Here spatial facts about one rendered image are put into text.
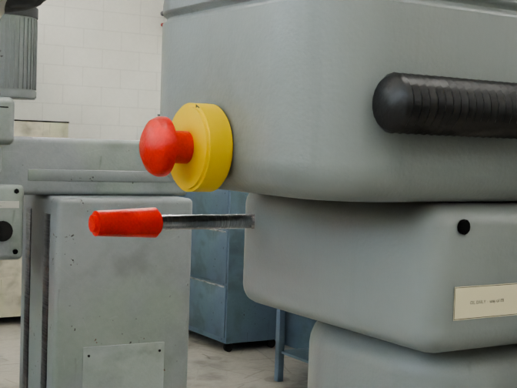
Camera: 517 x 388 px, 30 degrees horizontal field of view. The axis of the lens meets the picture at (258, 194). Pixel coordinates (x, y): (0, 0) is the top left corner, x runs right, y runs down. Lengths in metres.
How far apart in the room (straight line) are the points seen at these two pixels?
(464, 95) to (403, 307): 0.15
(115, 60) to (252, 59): 9.87
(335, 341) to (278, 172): 0.22
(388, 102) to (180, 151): 0.15
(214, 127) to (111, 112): 9.82
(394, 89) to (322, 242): 0.20
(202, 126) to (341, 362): 0.24
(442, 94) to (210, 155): 0.16
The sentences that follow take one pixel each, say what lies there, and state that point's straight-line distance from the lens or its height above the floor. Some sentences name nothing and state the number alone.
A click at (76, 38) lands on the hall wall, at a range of 10.33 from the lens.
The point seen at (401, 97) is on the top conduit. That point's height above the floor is 1.79.
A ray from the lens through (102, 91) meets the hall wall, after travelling 10.41.
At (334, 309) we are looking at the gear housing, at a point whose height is 1.65.
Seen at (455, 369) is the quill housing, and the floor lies 1.61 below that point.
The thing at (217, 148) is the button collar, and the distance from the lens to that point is 0.63.
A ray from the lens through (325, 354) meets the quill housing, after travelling 0.78.
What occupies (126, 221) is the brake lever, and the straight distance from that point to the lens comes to 0.73.
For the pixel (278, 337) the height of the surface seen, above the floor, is 0.33.
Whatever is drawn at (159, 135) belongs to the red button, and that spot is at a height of 1.77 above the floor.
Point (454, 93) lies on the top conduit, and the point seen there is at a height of 1.80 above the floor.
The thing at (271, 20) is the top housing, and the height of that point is 1.84.
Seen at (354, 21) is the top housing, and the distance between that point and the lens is 0.58.
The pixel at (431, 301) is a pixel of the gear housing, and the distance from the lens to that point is 0.63.
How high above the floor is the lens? 1.76
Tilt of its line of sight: 3 degrees down
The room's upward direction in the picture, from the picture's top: 2 degrees clockwise
